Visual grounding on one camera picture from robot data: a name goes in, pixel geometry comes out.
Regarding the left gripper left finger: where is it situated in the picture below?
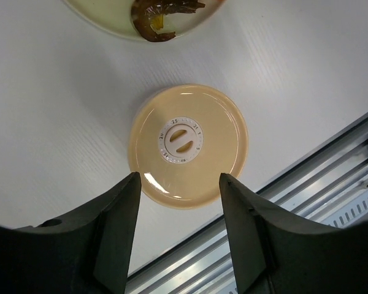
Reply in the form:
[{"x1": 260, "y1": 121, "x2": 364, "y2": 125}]
[{"x1": 0, "y1": 172, "x2": 141, "y2": 293}]

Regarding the white slotted cable duct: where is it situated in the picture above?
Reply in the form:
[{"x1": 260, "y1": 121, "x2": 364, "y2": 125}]
[{"x1": 321, "y1": 191, "x2": 368, "y2": 228}]

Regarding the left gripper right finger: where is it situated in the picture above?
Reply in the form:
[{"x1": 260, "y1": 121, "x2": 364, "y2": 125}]
[{"x1": 219, "y1": 173, "x2": 368, "y2": 293}]

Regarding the aluminium mounting rail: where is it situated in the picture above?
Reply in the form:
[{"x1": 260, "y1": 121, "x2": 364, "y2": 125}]
[{"x1": 126, "y1": 116, "x2": 368, "y2": 293}]

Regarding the beige round lid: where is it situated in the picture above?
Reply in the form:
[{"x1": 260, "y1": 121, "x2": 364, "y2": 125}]
[{"x1": 128, "y1": 84, "x2": 249, "y2": 209}]

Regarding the cream round plate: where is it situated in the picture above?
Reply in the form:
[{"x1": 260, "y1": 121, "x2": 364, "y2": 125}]
[{"x1": 65, "y1": 1, "x2": 224, "y2": 41}]

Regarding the dark brown shrimp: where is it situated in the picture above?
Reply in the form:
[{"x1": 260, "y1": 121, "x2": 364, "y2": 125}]
[{"x1": 130, "y1": 0, "x2": 205, "y2": 43}]

